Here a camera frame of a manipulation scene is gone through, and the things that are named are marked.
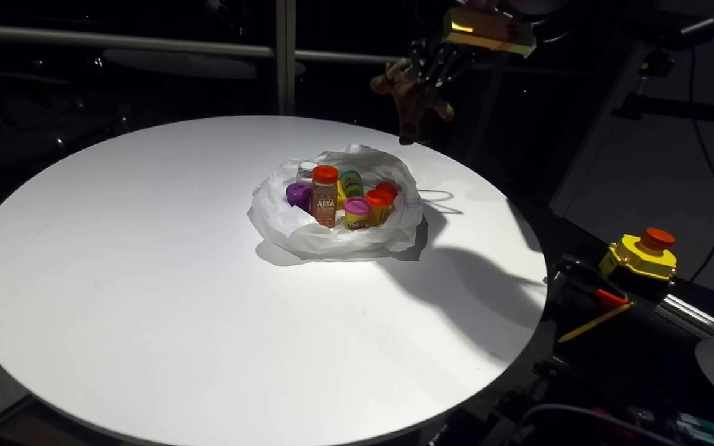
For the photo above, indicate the white plastic bag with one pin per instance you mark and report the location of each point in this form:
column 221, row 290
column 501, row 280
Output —
column 297, row 230

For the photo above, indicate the pink lid play-doh tub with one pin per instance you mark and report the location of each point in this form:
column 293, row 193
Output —
column 358, row 213

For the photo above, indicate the yellow wrist camera box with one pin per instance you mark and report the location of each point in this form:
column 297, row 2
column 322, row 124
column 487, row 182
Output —
column 487, row 30

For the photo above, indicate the yellow play-doh tub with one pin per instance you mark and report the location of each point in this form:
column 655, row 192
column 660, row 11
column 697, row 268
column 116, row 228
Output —
column 341, row 193

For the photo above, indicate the purple play-doh tub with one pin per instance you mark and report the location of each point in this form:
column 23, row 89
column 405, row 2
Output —
column 298, row 193

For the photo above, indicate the yellow pencil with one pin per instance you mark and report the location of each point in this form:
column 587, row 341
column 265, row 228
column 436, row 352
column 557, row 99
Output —
column 594, row 323

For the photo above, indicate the metal railing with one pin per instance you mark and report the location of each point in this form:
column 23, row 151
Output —
column 216, row 53

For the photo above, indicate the teal lid play-doh tub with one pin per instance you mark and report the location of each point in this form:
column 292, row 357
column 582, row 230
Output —
column 351, row 185

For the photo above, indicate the small red lid tub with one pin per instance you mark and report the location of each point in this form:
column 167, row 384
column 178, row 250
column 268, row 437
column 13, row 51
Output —
column 387, row 186

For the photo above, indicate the orange lid play-doh tub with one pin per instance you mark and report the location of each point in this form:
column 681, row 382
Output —
column 384, row 204

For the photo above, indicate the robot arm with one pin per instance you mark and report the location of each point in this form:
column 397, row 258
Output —
column 557, row 20

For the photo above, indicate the brown plush dog toy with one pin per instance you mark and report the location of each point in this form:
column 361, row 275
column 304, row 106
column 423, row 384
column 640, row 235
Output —
column 412, row 98

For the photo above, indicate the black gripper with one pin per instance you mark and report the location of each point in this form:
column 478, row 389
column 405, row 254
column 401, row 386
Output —
column 439, row 59

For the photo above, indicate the yellow emergency stop button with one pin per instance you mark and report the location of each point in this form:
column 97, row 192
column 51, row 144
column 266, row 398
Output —
column 648, row 254

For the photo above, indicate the spice jar with red lid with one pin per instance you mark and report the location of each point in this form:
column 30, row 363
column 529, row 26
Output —
column 327, row 193

